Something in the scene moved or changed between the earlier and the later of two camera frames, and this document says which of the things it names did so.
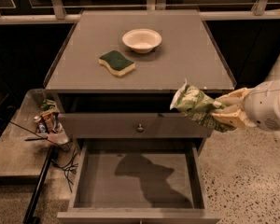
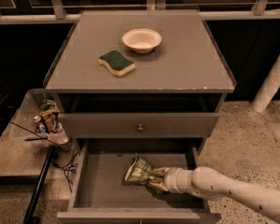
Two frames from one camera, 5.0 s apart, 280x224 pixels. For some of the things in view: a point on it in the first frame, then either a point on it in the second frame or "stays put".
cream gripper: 264,105 -> 172,180
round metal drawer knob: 140,129 stays put
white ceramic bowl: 142,40 stays put
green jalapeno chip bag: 198,106 -> 139,171
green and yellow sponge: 116,63 stays put
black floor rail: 44,169 stays put
